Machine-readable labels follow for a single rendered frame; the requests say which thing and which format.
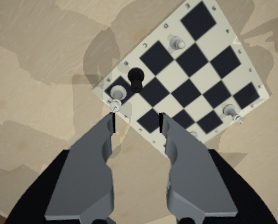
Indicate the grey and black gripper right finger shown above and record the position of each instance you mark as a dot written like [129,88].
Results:
[203,186]

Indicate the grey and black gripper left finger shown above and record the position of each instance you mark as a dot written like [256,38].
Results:
[77,186]

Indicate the black and white chessboard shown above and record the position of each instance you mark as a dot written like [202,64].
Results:
[191,85]

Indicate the black chess piece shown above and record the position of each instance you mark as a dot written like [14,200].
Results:
[134,76]

